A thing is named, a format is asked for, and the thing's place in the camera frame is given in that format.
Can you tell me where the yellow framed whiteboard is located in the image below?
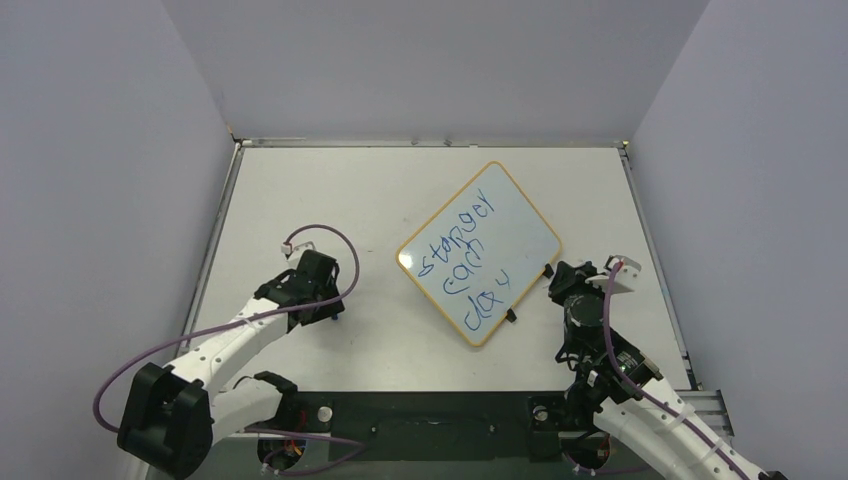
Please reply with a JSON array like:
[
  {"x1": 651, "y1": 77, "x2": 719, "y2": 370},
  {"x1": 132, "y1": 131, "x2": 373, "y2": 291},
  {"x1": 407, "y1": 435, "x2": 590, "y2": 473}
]
[{"x1": 395, "y1": 162, "x2": 562, "y2": 347}]

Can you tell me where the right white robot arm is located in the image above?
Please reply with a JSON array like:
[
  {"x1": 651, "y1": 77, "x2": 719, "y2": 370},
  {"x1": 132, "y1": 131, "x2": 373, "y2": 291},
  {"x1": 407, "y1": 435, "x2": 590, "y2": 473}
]
[{"x1": 543, "y1": 255, "x2": 784, "y2": 479}]

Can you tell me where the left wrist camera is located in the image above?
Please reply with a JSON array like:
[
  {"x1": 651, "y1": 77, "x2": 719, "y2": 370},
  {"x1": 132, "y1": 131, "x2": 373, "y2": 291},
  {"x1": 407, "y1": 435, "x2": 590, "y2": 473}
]
[{"x1": 281, "y1": 241, "x2": 315, "y2": 263}]

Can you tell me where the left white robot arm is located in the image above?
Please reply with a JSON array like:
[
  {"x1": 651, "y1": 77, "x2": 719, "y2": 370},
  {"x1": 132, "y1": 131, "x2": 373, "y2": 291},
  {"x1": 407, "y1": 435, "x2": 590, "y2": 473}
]
[{"x1": 117, "y1": 247, "x2": 344, "y2": 479}]

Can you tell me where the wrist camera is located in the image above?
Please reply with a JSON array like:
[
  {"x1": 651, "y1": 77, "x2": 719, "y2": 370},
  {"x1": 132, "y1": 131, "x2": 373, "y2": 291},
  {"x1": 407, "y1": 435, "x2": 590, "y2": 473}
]
[
  {"x1": 281, "y1": 241, "x2": 315, "y2": 263},
  {"x1": 587, "y1": 255, "x2": 642, "y2": 295}
]

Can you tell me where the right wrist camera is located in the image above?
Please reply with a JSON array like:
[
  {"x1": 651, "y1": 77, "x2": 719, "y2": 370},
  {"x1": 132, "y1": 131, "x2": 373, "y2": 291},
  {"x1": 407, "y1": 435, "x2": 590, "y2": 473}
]
[{"x1": 587, "y1": 255, "x2": 642, "y2": 295}]

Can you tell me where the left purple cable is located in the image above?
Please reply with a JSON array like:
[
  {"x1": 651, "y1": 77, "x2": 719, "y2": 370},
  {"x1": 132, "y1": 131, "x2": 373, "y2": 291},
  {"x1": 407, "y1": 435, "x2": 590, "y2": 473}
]
[{"x1": 92, "y1": 223, "x2": 361, "y2": 435}]

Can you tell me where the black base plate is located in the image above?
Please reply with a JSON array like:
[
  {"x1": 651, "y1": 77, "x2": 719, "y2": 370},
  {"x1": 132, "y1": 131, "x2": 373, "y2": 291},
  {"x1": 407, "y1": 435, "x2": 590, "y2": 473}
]
[{"x1": 257, "y1": 391, "x2": 613, "y2": 468}]

